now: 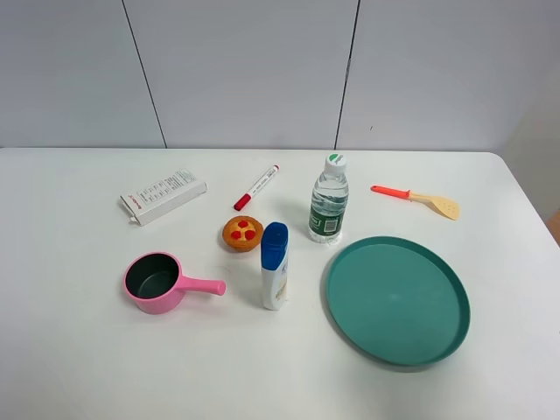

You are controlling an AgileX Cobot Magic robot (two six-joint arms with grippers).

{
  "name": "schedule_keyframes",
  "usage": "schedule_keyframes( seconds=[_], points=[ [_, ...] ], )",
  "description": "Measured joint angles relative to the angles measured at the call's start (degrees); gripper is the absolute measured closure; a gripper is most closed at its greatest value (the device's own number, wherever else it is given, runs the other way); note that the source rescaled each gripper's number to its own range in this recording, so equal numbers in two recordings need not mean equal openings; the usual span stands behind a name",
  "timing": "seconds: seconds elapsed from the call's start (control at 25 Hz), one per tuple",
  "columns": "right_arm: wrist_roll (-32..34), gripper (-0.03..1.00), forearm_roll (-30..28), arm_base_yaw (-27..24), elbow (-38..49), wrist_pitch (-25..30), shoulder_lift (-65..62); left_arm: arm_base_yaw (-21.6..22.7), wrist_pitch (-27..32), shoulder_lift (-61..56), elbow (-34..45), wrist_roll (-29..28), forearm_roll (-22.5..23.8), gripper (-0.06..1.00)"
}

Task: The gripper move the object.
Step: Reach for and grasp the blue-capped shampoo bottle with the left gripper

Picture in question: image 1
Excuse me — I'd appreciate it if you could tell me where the white blue shampoo bottle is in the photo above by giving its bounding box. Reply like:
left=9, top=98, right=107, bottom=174
left=261, top=222, right=289, bottom=311

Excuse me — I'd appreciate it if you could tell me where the red white marker pen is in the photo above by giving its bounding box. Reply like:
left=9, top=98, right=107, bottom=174
left=233, top=164, right=279, bottom=212

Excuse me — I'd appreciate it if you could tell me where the toy fruit tart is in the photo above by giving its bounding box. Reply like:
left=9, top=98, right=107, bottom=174
left=222, top=215, right=264, bottom=252

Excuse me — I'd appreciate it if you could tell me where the clear water bottle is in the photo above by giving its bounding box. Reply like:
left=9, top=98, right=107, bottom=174
left=308, top=152, right=349, bottom=244

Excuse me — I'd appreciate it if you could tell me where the white cardboard box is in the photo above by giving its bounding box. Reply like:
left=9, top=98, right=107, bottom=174
left=119, top=168, right=207, bottom=226

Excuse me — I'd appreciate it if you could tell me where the pink toy saucepan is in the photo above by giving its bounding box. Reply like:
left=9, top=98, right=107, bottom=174
left=123, top=252, right=227, bottom=315

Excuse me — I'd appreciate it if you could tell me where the teal round plate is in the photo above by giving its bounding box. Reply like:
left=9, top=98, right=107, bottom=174
left=325, top=236, right=471, bottom=367

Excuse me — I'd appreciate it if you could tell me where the orange handled toy spatula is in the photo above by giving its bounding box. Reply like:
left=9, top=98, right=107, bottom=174
left=370, top=185, right=460, bottom=221

